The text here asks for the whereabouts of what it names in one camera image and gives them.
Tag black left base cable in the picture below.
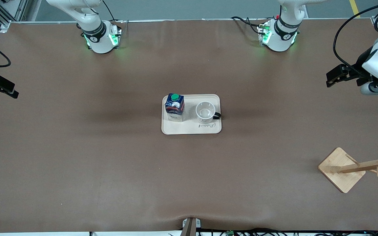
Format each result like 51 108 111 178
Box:
231 16 263 35

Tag white smiley cup black handle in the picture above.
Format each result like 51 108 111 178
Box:
196 102 221 124

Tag cream plastic tray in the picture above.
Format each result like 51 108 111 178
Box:
161 94 222 135

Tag brown table cover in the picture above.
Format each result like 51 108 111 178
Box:
0 18 378 234

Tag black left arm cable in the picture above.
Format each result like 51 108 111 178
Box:
333 0 378 77

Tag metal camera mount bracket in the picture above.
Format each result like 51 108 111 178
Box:
182 217 202 236

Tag wooden cup rack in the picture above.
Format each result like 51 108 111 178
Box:
318 145 378 193

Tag blue milk carton green cap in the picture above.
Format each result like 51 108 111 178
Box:
165 93 185 122

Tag black base cable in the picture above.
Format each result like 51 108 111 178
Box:
102 0 124 23
231 16 263 35

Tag black right base cable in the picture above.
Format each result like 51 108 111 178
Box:
102 0 124 23

